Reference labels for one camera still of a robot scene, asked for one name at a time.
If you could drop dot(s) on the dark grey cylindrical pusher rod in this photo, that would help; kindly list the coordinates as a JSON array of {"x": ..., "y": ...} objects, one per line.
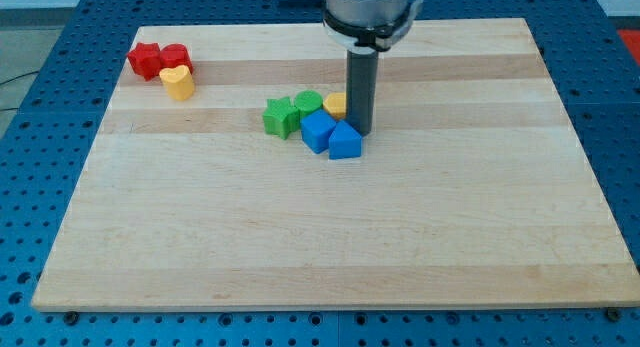
[{"x": 361, "y": 77}]

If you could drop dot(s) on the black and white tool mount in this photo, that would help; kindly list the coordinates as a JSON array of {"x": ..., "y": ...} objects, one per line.
[{"x": 358, "y": 39}]

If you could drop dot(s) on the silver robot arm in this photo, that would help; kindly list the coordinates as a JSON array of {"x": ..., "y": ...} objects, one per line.
[{"x": 366, "y": 13}]

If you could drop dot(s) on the yellow hexagon block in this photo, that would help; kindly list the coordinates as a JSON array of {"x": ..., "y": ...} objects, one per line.
[{"x": 335, "y": 105}]

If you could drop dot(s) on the yellow heart block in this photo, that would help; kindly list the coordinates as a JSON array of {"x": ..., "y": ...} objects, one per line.
[{"x": 178, "y": 82}]

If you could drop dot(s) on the red heart block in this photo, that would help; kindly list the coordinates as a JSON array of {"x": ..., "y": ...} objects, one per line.
[{"x": 174, "y": 55}]

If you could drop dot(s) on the green cylinder block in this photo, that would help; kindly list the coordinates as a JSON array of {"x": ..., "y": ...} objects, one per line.
[{"x": 307, "y": 102}]

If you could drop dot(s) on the blue cube block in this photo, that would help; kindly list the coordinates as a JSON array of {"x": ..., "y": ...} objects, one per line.
[{"x": 316, "y": 129}]

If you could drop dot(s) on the blue triangle block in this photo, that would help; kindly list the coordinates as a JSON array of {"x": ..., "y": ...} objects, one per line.
[{"x": 344, "y": 142}]

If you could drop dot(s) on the green star block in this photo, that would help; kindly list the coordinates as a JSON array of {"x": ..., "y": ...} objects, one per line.
[{"x": 281, "y": 117}]

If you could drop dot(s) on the wooden board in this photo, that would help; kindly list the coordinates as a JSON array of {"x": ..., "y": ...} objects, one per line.
[{"x": 472, "y": 192}]

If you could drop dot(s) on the red star block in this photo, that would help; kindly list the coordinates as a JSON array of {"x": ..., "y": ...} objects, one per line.
[{"x": 145, "y": 60}]

